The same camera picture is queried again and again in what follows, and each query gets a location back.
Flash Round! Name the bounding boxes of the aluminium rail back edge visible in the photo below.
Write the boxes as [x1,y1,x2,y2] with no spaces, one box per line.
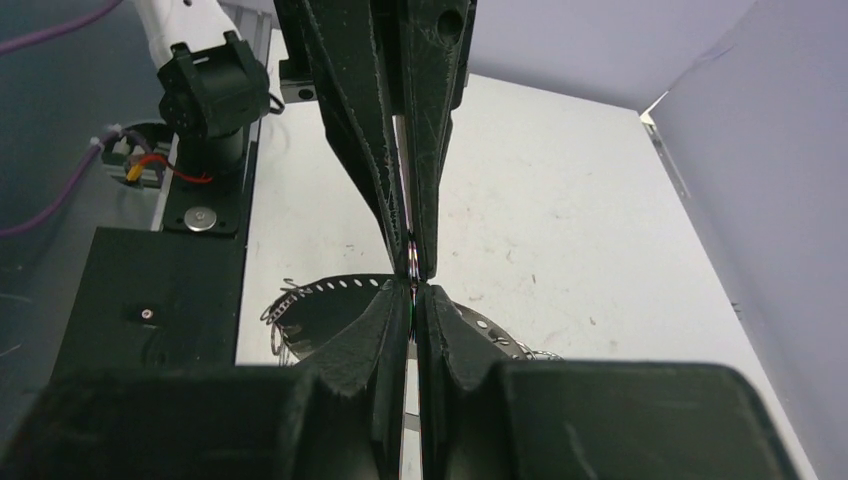
[640,111,691,199]

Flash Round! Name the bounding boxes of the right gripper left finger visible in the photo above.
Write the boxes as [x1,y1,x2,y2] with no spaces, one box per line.
[3,280,411,479]

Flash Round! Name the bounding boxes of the key with black head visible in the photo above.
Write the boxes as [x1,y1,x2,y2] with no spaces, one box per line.
[400,340,423,480]

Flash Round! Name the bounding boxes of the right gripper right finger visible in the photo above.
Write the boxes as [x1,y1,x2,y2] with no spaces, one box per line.
[415,285,798,479]

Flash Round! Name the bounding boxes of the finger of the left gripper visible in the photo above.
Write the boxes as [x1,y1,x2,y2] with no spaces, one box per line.
[275,1,408,275]
[399,1,477,280]

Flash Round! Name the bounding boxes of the perforated metal key plate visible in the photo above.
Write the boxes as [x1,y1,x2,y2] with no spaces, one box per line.
[260,273,561,372]

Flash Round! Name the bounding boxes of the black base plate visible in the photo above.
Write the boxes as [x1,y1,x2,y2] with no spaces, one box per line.
[52,123,261,378]

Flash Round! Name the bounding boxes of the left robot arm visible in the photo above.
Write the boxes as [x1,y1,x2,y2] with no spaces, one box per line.
[135,1,476,281]

